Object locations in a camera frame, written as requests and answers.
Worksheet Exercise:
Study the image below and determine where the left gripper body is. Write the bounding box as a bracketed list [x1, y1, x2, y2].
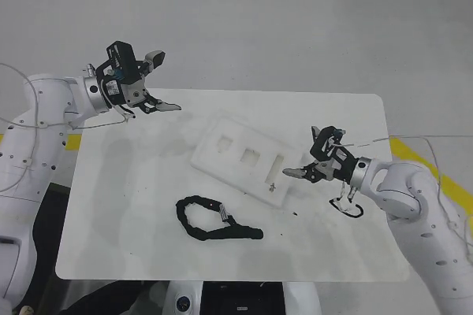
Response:
[83, 67, 151, 116]

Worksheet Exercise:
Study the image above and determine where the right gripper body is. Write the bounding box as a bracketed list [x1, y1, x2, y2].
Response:
[318, 146, 374, 189]

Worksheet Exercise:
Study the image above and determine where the white foam tray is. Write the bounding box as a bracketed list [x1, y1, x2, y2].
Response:
[189, 111, 305, 209]

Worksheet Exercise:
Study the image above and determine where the robot body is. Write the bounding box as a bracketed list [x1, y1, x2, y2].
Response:
[162, 280, 323, 315]

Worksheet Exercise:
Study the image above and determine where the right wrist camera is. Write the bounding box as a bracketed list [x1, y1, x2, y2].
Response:
[308, 125, 348, 163]

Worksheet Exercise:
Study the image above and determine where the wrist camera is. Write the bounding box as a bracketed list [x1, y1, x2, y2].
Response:
[308, 125, 348, 163]
[95, 40, 140, 85]

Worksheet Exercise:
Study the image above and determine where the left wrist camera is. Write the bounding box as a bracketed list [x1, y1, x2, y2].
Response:
[95, 40, 140, 85]

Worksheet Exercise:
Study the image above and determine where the black cable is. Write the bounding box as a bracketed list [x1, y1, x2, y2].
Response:
[328, 183, 365, 219]

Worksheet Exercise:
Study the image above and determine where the black chain lock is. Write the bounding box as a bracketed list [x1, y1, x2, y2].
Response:
[175, 195, 265, 243]

